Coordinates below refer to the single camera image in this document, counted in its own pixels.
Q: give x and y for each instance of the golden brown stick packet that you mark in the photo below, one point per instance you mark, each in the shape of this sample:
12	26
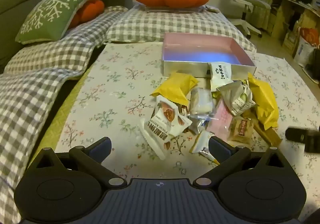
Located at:
265	132

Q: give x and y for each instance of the white packet with nut print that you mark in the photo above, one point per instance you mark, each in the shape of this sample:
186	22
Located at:
170	115

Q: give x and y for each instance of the clear packet with white cake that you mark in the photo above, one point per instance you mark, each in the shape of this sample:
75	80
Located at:
201	102

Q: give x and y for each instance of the white and yellow snack packet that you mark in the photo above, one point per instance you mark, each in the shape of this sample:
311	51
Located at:
201	141

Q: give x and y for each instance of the small brown cookie packet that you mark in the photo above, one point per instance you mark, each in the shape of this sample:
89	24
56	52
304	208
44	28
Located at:
241	130

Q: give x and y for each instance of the floral bed sheet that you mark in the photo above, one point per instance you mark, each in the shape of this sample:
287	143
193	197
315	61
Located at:
120	81

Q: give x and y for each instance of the long white nut packet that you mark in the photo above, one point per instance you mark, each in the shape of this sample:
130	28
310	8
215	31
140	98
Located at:
156	136

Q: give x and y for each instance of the white and green snack packet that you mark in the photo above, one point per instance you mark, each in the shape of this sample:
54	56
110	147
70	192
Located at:
238	97

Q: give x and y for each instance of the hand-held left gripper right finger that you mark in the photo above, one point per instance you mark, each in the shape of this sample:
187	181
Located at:
218	147

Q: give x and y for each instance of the white packet with black print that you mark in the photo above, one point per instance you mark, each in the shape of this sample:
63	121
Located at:
221	73

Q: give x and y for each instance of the green pillow with white branches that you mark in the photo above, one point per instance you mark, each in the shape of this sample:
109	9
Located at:
51	15

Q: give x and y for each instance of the pink snack packet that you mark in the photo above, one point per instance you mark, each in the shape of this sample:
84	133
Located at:
221	120

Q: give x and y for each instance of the small orange pumpkin cushion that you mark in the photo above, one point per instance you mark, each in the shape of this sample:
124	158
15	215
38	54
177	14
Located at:
86	11

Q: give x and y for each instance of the pink and silver box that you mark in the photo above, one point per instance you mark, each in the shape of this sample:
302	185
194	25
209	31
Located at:
200	51

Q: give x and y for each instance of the yellow-green bedspread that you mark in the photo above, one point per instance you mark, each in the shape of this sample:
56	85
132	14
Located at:
72	93

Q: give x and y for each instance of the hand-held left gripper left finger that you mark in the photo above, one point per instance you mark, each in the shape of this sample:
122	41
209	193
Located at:
101	147

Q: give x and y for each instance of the black bag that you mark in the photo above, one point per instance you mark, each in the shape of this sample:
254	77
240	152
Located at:
314	61

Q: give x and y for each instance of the white sack with orange print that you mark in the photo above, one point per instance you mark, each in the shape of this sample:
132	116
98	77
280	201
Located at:
306	47

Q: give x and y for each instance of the wooden desk shelf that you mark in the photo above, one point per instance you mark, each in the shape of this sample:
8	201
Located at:
295	1

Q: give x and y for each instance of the grey checked pillow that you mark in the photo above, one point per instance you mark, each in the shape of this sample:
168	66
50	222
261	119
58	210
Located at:
175	23

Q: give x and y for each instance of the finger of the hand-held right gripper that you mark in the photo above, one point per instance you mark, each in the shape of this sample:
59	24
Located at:
297	133

